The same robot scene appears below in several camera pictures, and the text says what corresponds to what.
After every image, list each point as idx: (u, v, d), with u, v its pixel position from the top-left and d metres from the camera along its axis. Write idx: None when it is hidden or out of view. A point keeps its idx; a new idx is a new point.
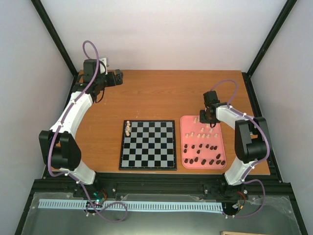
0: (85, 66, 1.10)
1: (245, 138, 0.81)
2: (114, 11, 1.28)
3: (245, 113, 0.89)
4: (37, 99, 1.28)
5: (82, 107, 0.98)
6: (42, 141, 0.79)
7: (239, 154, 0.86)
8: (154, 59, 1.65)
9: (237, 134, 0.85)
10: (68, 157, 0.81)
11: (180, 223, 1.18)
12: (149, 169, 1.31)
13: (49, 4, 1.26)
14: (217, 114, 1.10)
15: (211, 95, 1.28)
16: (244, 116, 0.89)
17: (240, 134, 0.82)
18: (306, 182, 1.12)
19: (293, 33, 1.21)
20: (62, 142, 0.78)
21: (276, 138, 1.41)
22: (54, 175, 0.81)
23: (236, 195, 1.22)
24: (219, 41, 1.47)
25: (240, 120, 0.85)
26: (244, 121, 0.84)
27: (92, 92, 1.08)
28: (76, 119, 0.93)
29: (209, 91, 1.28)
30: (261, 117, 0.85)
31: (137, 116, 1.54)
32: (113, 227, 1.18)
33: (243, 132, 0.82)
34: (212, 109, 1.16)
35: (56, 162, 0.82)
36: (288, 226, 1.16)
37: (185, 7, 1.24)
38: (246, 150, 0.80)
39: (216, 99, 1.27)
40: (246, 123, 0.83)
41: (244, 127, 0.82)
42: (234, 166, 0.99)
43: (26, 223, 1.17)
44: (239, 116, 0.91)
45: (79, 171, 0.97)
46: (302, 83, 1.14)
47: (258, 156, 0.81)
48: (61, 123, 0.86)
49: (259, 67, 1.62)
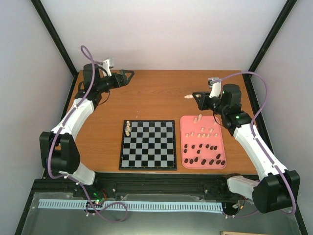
0: (85, 73, 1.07)
1: (272, 197, 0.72)
2: (114, 11, 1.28)
3: (276, 164, 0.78)
4: (37, 99, 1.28)
5: (83, 113, 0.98)
6: (43, 143, 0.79)
7: (257, 202, 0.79)
8: (154, 59, 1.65)
9: (262, 190, 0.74)
10: (68, 161, 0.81)
11: (181, 223, 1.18)
12: (149, 169, 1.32)
13: (50, 5, 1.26)
14: (235, 133, 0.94)
15: (234, 99, 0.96)
16: (274, 167, 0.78)
17: (268, 194, 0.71)
18: (305, 182, 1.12)
19: (293, 33, 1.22)
20: (63, 144, 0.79)
21: (277, 138, 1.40)
22: (53, 177, 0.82)
23: (236, 195, 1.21)
24: (219, 41, 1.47)
25: (271, 176, 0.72)
26: (275, 177, 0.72)
27: (93, 99, 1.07)
28: (77, 124, 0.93)
29: (235, 93, 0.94)
30: (293, 173, 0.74)
31: (137, 116, 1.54)
32: (113, 227, 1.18)
33: (272, 191, 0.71)
34: (229, 122, 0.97)
35: (55, 166, 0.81)
36: (288, 227, 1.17)
37: (185, 6, 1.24)
38: (269, 207, 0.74)
39: (239, 104, 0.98)
40: (277, 182, 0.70)
41: (275, 188, 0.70)
42: (241, 184, 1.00)
43: (26, 223, 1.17)
44: (269, 164, 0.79)
45: (78, 173, 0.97)
46: (302, 82, 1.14)
47: (279, 208, 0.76)
48: (63, 125, 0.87)
49: (259, 67, 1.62)
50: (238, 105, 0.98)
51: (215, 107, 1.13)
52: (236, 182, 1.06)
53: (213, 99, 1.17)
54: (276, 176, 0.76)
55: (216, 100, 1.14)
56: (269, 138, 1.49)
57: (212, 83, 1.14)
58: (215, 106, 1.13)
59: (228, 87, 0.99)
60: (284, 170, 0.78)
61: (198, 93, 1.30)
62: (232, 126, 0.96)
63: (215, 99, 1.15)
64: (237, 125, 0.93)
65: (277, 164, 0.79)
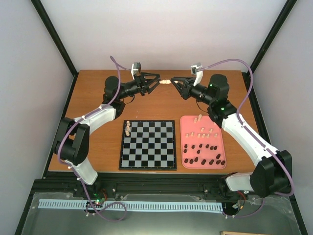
0: (106, 91, 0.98)
1: (269, 180, 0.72)
2: (113, 11, 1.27)
3: (267, 146, 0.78)
4: (37, 99, 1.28)
5: (105, 116, 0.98)
6: (62, 126, 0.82)
7: (255, 189, 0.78)
8: (154, 59, 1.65)
9: (259, 175, 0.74)
10: (77, 151, 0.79)
11: (180, 223, 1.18)
12: (149, 169, 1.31)
13: (50, 5, 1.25)
14: (223, 124, 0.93)
15: (222, 92, 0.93)
16: (266, 149, 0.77)
17: (265, 177, 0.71)
18: (305, 183, 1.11)
19: (293, 33, 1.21)
20: (79, 131, 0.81)
21: (277, 138, 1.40)
22: (59, 160, 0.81)
23: (236, 194, 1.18)
24: (219, 40, 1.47)
25: (265, 159, 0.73)
26: (269, 161, 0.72)
27: (116, 110, 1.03)
28: (97, 123, 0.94)
29: (223, 87, 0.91)
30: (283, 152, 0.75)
31: (137, 116, 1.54)
32: (113, 227, 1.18)
33: (268, 175, 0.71)
34: (215, 114, 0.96)
35: (64, 152, 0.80)
36: (288, 227, 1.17)
37: (185, 7, 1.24)
38: (268, 190, 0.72)
39: (226, 96, 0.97)
40: (271, 165, 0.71)
41: (270, 170, 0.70)
42: (239, 177, 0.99)
43: (26, 223, 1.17)
44: (260, 148, 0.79)
45: (82, 168, 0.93)
46: (302, 83, 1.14)
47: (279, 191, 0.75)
48: (85, 117, 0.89)
49: (259, 66, 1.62)
50: (225, 98, 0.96)
51: (201, 96, 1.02)
52: (234, 176, 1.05)
53: (198, 87, 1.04)
54: (269, 158, 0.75)
55: (203, 89, 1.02)
56: (269, 138, 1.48)
57: (196, 71, 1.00)
58: (201, 95, 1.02)
59: (215, 80, 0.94)
60: (276, 151, 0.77)
61: (178, 80, 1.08)
62: (219, 118, 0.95)
63: (200, 87, 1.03)
64: (225, 117, 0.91)
65: (268, 146, 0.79)
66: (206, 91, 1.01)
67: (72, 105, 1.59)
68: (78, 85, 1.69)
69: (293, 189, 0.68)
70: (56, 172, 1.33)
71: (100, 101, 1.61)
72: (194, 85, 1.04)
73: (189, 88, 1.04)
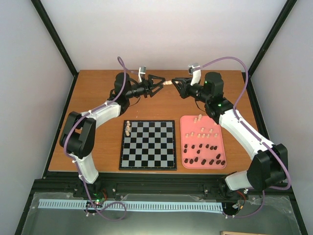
0: (116, 84, 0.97)
1: (265, 174, 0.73)
2: (114, 11, 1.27)
3: (262, 139, 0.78)
4: (37, 98, 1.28)
5: (110, 111, 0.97)
6: (69, 120, 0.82)
7: (252, 181, 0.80)
8: (154, 59, 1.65)
9: (256, 168, 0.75)
10: (83, 144, 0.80)
11: (181, 223, 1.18)
12: (149, 169, 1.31)
13: (50, 5, 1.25)
14: (220, 121, 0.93)
15: (217, 88, 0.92)
16: (261, 143, 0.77)
17: (261, 171, 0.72)
18: (305, 183, 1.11)
19: (293, 33, 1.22)
20: (86, 125, 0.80)
21: (277, 138, 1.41)
22: (65, 153, 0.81)
23: (236, 195, 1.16)
24: (220, 40, 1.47)
25: (261, 152, 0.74)
26: (265, 154, 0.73)
27: (122, 106, 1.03)
28: (102, 118, 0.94)
29: (218, 83, 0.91)
30: (280, 145, 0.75)
31: (137, 116, 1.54)
32: (113, 227, 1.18)
33: (264, 168, 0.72)
34: (212, 111, 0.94)
35: (70, 145, 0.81)
36: (288, 227, 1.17)
37: (186, 6, 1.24)
38: (264, 183, 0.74)
39: (222, 92, 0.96)
40: (267, 158, 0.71)
41: (265, 163, 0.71)
42: (237, 175, 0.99)
43: (26, 223, 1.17)
44: (256, 141, 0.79)
45: (86, 163, 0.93)
46: (302, 82, 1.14)
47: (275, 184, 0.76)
48: (91, 112, 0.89)
49: (259, 67, 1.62)
50: (221, 94, 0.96)
51: (198, 94, 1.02)
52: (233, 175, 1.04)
53: (195, 86, 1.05)
54: (265, 152, 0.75)
55: (199, 87, 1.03)
56: (269, 138, 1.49)
57: (192, 71, 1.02)
58: (198, 94, 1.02)
59: (210, 76, 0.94)
60: (272, 145, 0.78)
61: (178, 79, 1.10)
62: (216, 114, 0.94)
63: (197, 86, 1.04)
64: (222, 112, 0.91)
65: (264, 140, 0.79)
66: (203, 89, 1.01)
67: (72, 105, 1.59)
68: (78, 85, 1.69)
69: (290, 179, 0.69)
70: (56, 172, 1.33)
71: (100, 101, 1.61)
72: (191, 85, 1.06)
73: (187, 87, 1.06)
